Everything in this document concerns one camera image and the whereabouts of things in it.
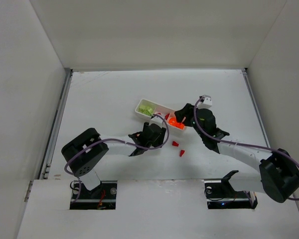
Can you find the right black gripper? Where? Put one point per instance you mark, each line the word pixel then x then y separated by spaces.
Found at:
pixel 185 111

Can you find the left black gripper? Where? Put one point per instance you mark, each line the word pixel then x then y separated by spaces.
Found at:
pixel 157 128

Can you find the orange round lego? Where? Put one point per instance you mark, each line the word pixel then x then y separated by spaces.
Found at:
pixel 173 122
pixel 180 126

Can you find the green lego block large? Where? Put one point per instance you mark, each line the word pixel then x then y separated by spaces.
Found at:
pixel 142 108

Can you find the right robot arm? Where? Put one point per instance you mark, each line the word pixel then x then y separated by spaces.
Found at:
pixel 277 173

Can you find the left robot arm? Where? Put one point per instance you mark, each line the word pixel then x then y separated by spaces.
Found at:
pixel 84 152

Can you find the red lego slope piece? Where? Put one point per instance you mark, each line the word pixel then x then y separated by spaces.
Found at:
pixel 174 143

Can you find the white three-compartment tray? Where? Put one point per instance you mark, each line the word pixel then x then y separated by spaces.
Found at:
pixel 158 109

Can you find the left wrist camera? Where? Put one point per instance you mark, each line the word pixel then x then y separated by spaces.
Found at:
pixel 156 120

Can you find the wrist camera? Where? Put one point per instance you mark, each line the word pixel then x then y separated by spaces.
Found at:
pixel 156 120
pixel 205 102

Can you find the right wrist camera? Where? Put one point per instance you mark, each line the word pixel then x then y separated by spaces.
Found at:
pixel 205 102

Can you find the right metal rail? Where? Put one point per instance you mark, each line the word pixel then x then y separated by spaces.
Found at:
pixel 247 82

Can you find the metal rail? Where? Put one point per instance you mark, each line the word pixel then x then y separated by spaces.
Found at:
pixel 247 82
pixel 53 135

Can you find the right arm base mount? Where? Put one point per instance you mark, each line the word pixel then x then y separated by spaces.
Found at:
pixel 220 194

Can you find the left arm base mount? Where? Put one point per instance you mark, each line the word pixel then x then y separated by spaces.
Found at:
pixel 101 198

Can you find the left metal rail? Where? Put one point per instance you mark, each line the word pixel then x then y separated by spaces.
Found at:
pixel 53 135

